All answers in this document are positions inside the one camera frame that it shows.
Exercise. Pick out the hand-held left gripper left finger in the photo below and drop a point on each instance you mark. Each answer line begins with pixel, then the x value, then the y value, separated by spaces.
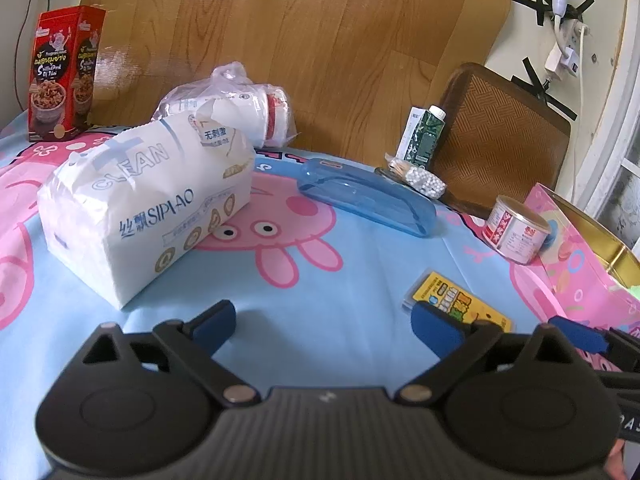
pixel 215 322

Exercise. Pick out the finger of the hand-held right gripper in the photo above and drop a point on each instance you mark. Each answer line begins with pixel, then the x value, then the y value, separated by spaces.
pixel 575 332

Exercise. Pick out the plastic bag of paper cups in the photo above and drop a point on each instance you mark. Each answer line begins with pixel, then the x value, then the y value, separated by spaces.
pixel 240 105

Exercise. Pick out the pink biscuit tin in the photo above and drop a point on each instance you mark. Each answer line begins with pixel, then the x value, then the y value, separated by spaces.
pixel 575 280

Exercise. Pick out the brown woven chair seat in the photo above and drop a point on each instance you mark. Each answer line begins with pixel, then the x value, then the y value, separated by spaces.
pixel 500 145

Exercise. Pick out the white window frame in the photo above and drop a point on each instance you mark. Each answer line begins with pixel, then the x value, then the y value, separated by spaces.
pixel 607 160

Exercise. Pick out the large white tissue pack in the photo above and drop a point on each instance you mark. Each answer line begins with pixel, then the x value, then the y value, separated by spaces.
pixel 140 220

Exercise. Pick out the clear packet of cotton swabs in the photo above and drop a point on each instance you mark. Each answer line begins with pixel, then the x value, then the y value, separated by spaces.
pixel 425 182

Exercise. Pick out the yellow card pack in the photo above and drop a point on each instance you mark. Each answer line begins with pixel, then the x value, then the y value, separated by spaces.
pixel 465 300

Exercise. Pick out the dark green drink carton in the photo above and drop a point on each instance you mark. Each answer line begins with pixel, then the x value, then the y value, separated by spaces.
pixel 427 140

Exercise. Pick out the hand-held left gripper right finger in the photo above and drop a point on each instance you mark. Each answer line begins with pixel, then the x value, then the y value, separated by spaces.
pixel 432 327

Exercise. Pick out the small white box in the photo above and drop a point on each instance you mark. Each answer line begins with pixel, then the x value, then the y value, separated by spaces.
pixel 407 132

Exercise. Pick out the white power strip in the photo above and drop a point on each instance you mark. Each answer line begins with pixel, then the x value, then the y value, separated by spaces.
pixel 572 35

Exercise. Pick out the red snack box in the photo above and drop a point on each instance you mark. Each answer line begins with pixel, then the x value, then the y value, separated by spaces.
pixel 55 85

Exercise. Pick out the blue printed blanket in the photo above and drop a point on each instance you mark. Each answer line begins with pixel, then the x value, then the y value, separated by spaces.
pixel 325 300

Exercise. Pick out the wood pattern sheet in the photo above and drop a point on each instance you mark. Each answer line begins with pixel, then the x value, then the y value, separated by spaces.
pixel 300 35

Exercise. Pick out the red white tin can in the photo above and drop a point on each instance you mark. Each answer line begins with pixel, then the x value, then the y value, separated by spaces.
pixel 515 237

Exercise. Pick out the short black tape strip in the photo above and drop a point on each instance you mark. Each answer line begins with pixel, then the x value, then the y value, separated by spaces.
pixel 540 89

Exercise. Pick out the blue translucent glasses case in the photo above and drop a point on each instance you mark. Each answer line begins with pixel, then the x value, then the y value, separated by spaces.
pixel 370 200

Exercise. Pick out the white plug adapter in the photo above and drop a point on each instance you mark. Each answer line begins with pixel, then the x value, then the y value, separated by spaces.
pixel 562 62

